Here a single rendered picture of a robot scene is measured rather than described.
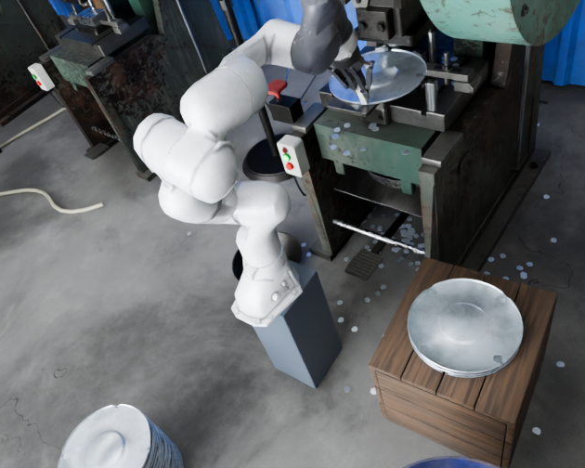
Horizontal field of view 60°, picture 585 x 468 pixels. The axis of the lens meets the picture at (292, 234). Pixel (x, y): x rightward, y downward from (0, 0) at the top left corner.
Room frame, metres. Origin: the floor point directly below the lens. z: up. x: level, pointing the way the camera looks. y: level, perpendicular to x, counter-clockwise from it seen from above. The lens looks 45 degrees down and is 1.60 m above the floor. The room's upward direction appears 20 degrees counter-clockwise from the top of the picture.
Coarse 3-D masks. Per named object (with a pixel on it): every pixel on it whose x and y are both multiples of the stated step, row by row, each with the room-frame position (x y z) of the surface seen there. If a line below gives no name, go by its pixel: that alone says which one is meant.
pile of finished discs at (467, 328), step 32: (448, 288) 0.82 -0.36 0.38; (480, 288) 0.78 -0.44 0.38; (416, 320) 0.75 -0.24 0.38; (448, 320) 0.71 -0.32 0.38; (480, 320) 0.68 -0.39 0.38; (512, 320) 0.66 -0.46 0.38; (416, 352) 0.68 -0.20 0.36; (448, 352) 0.63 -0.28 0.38; (480, 352) 0.60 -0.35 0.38; (512, 352) 0.58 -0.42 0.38
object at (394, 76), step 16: (384, 64) 1.37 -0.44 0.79; (400, 64) 1.35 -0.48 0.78; (416, 64) 1.32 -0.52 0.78; (336, 80) 1.39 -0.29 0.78; (384, 80) 1.29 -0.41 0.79; (400, 80) 1.27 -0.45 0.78; (416, 80) 1.24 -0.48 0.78; (336, 96) 1.30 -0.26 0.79; (352, 96) 1.28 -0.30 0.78; (384, 96) 1.22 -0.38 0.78; (400, 96) 1.19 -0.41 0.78
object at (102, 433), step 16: (96, 416) 0.90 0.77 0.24; (112, 416) 0.88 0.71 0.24; (128, 416) 0.86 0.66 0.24; (144, 416) 0.84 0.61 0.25; (80, 432) 0.86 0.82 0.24; (96, 432) 0.85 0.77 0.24; (112, 432) 0.82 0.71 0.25; (128, 432) 0.81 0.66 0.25; (144, 432) 0.79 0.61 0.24; (64, 448) 0.83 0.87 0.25; (80, 448) 0.81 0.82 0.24; (96, 448) 0.79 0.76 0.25; (112, 448) 0.77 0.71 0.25; (128, 448) 0.76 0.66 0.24; (64, 464) 0.78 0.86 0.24; (80, 464) 0.76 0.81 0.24; (96, 464) 0.74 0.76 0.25; (112, 464) 0.72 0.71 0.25; (128, 464) 0.71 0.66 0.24; (144, 464) 0.69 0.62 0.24
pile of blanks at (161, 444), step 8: (152, 424) 0.83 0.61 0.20; (152, 432) 0.79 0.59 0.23; (160, 432) 0.82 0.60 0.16; (152, 440) 0.76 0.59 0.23; (160, 440) 0.78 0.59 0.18; (168, 440) 0.82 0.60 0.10; (152, 448) 0.74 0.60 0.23; (160, 448) 0.76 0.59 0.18; (168, 448) 0.78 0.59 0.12; (176, 448) 0.82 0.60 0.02; (152, 456) 0.72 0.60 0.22; (160, 456) 0.74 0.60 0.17; (168, 456) 0.76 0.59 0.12; (176, 456) 0.78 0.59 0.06; (152, 464) 0.71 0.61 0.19; (160, 464) 0.72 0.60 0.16; (168, 464) 0.73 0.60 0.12; (176, 464) 0.75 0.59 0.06
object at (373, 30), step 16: (352, 0) 1.41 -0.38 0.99; (368, 0) 1.37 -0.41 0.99; (384, 0) 1.34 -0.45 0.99; (416, 0) 1.36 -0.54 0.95; (368, 16) 1.35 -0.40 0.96; (384, 16) 1.31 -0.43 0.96; (400, 16) 1.31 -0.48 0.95; (416, 16) 1.35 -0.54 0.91; (368, 32) 1.36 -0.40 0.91; (384, 32) 1.31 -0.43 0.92; (400, 32) 1.31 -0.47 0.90
